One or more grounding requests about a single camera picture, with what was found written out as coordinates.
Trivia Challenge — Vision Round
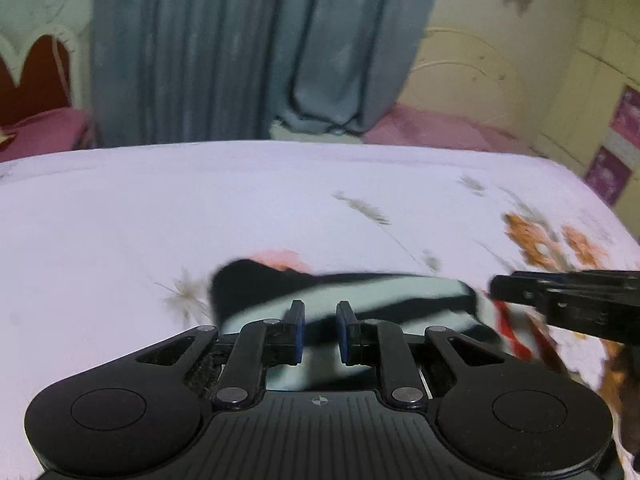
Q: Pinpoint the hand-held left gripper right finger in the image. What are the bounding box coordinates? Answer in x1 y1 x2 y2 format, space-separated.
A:
335 301 507 410

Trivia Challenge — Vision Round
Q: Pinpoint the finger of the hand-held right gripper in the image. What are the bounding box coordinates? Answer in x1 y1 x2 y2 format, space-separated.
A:
489 269 640 347

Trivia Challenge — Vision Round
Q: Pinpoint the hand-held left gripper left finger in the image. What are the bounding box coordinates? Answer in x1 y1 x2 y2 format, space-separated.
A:
135 300 307 410

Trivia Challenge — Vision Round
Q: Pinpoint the red black striped white sweater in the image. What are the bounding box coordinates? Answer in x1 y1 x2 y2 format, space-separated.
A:
210 258 572 392

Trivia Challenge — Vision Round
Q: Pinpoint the white floral bed sheet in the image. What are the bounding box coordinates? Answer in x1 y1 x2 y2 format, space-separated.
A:
0 140 640 480

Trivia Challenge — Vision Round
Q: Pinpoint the pink blanket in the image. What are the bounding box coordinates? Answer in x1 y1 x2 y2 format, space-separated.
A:
362 104 540 157

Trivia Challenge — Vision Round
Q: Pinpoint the cream wardrobe with purple panels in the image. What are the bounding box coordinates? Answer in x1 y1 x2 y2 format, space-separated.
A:
535 0 640 207

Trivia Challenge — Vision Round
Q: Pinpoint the cream curved metal bedframe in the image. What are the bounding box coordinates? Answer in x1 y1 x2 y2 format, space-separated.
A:
410 27 532 131

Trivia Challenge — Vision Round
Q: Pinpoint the grey blue curtain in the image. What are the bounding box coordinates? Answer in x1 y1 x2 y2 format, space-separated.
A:
90 0 448 149

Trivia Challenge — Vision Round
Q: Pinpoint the pink pillow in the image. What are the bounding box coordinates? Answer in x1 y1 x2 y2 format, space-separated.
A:
0 107 94 164

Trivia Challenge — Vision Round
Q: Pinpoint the red heart-shaped headboard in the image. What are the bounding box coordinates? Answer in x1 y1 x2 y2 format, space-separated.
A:
0 25 81 127

